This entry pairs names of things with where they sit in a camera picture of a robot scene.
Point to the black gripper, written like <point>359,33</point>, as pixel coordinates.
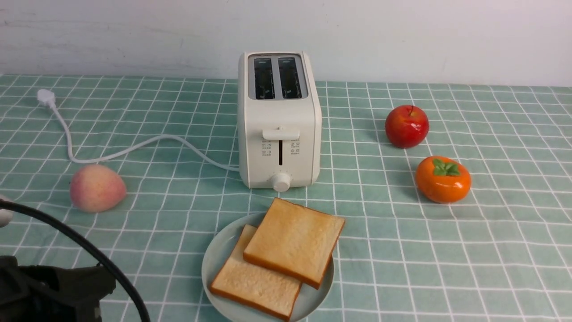
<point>52,294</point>

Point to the toast slice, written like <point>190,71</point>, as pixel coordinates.
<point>296,241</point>
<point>268,291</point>

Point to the pink peach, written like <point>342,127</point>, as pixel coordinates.
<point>96,188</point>

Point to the light green round plate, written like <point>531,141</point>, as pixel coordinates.
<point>219,250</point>

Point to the white two-slot toaster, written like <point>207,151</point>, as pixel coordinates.
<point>279,121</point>

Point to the red apple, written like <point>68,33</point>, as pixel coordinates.
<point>406,126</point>

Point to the orange persimmon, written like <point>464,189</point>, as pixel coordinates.
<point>442,180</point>

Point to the green checkered tablecloth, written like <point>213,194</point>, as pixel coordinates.
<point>501,254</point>

